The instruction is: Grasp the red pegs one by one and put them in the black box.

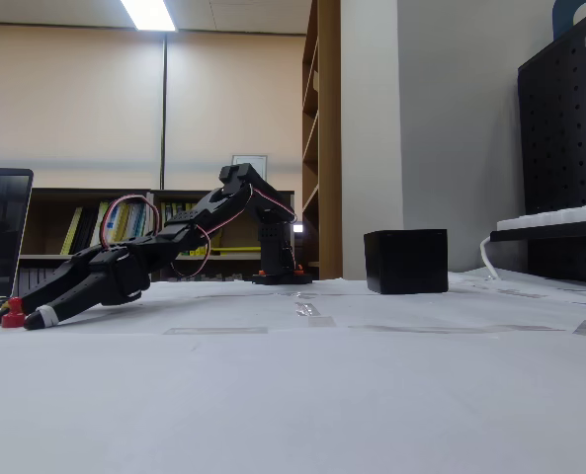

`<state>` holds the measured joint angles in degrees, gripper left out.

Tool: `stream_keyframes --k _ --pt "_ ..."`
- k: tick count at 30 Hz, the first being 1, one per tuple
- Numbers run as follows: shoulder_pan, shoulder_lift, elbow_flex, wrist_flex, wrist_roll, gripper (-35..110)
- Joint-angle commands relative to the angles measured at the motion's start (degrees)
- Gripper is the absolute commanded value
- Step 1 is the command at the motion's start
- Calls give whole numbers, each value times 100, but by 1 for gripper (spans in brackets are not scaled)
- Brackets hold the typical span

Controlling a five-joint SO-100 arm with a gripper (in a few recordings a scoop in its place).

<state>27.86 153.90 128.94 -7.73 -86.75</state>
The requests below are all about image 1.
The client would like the red pawn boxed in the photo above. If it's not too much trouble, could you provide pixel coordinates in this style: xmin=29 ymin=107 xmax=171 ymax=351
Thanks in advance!
xmin=0 ymin=296 xmax=27 ymax=330

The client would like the black open box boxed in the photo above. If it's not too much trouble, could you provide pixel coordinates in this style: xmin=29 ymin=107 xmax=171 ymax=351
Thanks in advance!
xmin=363 ymin=228 xmax=450 ymax=296

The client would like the yellow slim book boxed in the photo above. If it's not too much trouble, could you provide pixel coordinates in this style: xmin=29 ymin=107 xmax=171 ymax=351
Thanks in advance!
xmin=59 ymin=206 xmax=84 ymax=257

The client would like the yellow white book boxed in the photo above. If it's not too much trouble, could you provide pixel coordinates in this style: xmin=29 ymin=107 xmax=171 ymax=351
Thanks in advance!
xmin=90 ymin=200 xmax=112 ymax=248
xmin=102 ymin=198 xmax=124 ymax=244

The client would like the black book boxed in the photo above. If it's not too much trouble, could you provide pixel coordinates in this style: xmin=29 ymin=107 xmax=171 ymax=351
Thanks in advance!
xmin=69 ymin=206 xmax=101 ymax=256

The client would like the low wooden bookshelf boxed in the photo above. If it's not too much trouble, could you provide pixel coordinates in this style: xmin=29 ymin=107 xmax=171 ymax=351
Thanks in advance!
xmin=146 ymin=189 xmax=296 ymax=283
xmin=18 ymin=187 xmax=154 ymax=301

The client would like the framed certificate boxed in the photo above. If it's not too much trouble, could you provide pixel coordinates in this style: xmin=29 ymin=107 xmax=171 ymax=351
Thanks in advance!
xmin=231 ymin=154 xmax=269 ymax=183

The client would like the beige roller blind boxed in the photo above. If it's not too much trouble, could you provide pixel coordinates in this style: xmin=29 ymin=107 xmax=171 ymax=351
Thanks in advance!
xmin=0 ymin=22 xmax=165 ymax=175
xmin=166 ymin=30 xmax=307 ymax=190

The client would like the white paper table cover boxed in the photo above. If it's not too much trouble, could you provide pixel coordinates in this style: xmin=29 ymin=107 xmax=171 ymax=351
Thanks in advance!
xmin=0 ymin=269 xmax=586 ymax=474

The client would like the tall wooden bookshelf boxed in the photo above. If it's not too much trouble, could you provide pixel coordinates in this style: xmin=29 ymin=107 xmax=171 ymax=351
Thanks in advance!
xmin=300 ymin=0 xmax=343 ymax=281

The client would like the ceiling light panel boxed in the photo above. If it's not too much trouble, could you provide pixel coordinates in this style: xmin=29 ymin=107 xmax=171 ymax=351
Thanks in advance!
xmin=119 ymin=0 xmax=178 ymax=34

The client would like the black shelf ledge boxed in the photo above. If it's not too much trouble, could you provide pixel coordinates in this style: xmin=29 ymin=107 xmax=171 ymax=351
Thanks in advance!
xmin=489 ymin=216 xmax=586 ymax=244

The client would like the white power strip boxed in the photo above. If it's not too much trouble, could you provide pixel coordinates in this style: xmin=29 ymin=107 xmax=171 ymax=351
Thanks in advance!
xmin=496 ymin=201 xmax=586 ymax=232

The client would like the black pegboard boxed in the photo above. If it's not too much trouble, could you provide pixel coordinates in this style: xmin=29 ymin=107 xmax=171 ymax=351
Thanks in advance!
xmin=517 ymin=13 xmax=586 ymax=286

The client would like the blue panel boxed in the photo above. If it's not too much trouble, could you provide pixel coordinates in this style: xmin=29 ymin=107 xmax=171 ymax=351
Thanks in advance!
xmin=552 ymin=0 xmax=586 ymax=41

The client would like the black window post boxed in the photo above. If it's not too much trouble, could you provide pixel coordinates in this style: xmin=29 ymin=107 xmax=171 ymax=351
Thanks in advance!
xmin=160 ymin=33 xmax=169 ymax=192

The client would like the white power cable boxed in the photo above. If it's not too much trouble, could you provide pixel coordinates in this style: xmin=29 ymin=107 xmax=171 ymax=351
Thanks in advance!
xmin=479 ymin=235 xmax=502 ymax=281

